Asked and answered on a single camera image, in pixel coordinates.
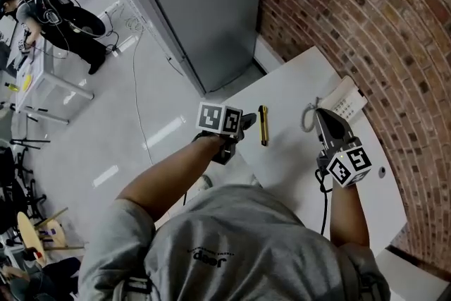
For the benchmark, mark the wooden stool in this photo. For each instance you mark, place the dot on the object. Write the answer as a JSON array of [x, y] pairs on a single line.
[[56, 236]]

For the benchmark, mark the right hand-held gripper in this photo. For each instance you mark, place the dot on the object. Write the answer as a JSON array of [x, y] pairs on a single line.
[[347, 165]]

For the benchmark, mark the yellow cloth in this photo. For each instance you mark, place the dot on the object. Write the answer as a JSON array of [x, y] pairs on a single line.
[[27, 82]]

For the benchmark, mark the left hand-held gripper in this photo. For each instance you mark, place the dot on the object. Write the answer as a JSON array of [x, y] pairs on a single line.
[[220, 120]]

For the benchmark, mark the white metal table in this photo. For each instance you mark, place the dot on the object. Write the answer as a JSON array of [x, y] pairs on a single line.
[[46, 88]]

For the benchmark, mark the yellow black utility knife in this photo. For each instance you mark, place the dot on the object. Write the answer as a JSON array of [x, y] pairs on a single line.
[[263, 127]]

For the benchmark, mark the person's right forearm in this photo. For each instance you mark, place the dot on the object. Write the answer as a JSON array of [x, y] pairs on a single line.
[[347, 215]]

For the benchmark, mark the yellow bottle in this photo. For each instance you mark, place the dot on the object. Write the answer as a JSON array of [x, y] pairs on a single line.
[[11, 86]]

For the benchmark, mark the round wooden table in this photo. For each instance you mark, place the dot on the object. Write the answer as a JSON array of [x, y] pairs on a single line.
[[30, 236]]

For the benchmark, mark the person's grey t-shirt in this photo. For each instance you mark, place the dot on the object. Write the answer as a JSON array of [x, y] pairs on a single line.
[[239, 239]]

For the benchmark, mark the white shelf rack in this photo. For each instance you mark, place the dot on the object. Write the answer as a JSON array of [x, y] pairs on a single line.
[[134, 3]]

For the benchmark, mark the white desk with drawers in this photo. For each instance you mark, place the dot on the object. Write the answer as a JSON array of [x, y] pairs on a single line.
[[292, 165]]

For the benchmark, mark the tall grey cabinet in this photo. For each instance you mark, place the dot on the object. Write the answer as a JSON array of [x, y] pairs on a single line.
[[204, 10]]

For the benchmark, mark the person's left forearm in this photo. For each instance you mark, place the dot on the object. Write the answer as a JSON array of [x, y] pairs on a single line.
[[169, 176]]

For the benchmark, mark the black swivel chair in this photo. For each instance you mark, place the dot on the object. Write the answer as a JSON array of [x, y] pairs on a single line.
[[17, 183]]

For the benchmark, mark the person's white shoe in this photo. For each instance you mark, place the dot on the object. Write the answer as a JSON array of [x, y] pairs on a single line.
[[206, 182]]

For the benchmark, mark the white power strip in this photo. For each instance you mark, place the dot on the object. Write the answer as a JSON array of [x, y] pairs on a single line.
[[109, 7]]

